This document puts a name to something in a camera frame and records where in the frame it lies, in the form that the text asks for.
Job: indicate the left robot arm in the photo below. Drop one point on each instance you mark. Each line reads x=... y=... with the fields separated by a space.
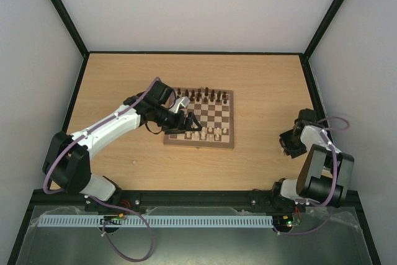
x=67 y=166

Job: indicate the wooden chess board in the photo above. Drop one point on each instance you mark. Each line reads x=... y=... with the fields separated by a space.
x=214 y=115

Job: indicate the grey slotted cable duct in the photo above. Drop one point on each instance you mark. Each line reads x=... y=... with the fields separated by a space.
x=160 y=221

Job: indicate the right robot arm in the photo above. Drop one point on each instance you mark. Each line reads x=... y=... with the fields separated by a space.
x=325 y=176

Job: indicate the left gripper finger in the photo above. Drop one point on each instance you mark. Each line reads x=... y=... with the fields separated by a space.
x=191 y=123
x=174 y=131

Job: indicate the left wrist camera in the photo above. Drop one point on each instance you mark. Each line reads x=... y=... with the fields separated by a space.
x=179 y=104

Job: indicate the left circuit board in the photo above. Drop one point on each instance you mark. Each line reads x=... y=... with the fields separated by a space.
x=117 y=219

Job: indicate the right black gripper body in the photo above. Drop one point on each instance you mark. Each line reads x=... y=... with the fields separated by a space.
x=288 y=142

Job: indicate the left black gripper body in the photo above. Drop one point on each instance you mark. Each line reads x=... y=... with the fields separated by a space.
x=170 y=122

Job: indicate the black aluminium frame rail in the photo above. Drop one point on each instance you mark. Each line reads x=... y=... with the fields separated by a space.
x=270 y=202

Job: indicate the right circuit board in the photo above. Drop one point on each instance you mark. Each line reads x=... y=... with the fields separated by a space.
x=287 y=221

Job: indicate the circuit board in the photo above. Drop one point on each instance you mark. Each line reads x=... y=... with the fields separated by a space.
x=117 y=219
x=287 y=221

